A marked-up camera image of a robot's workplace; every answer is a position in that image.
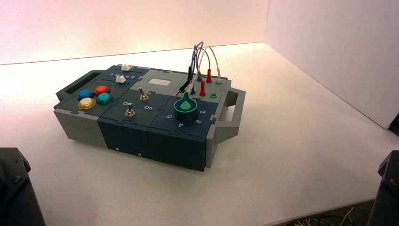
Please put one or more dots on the blue round push button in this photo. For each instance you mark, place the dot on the blue round push button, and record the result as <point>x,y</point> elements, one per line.
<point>85,94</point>

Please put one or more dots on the teal round push button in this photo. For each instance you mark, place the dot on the teal round push button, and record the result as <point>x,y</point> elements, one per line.
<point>104,98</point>

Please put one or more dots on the metal toggle switch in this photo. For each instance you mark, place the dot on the metal toggle switch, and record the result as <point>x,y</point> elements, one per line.
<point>130,111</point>
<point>143,95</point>

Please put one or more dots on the yellow round push button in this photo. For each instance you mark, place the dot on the yellow round push button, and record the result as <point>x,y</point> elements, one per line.
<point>87,103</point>

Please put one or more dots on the green and teal rotary knob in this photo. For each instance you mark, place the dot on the green and teal rotary knob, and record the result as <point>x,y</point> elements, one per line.
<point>185,109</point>

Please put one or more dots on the red round push button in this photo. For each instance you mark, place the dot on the red round push button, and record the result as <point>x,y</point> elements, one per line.
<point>102,90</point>

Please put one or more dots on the dark object at wall edge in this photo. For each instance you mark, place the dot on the dark object at wall edge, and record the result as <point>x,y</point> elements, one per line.
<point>395,126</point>

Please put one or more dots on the white rectangular display screen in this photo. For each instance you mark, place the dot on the white rectangular display screen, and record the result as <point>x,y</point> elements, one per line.
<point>159,82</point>

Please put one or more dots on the grey and teal control box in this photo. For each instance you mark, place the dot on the grey and teal control box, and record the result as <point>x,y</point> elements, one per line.
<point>174,149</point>

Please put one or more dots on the white slider knob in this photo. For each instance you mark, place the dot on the white slider knob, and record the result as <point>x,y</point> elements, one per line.
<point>120,79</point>
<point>126,67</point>

